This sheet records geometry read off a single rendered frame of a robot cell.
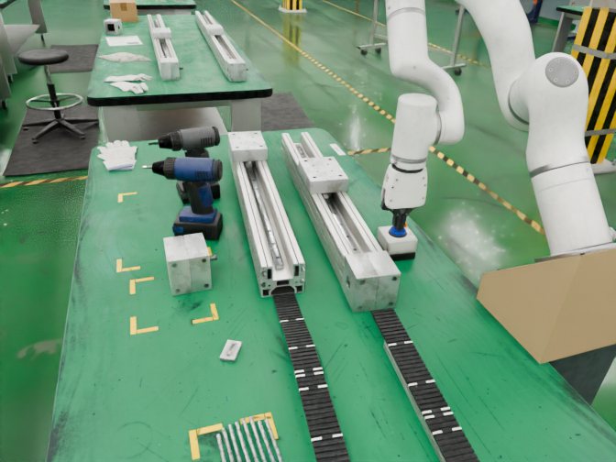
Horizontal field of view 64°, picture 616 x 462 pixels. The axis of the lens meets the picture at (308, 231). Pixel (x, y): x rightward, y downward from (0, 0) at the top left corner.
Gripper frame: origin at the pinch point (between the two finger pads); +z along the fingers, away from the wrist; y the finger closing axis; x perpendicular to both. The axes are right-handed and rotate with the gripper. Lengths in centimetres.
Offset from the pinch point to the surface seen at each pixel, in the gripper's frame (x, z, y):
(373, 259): -15.1, 0.0, -12.1
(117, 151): 75, 8, -75
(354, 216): 5.8, 1.0, -9.9
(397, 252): -4.0, 6.7, -1.1
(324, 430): -51, 6, -32
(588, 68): 199, 14, 222
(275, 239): 2.7, 3.9, -31.1
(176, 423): -42, 10, -56
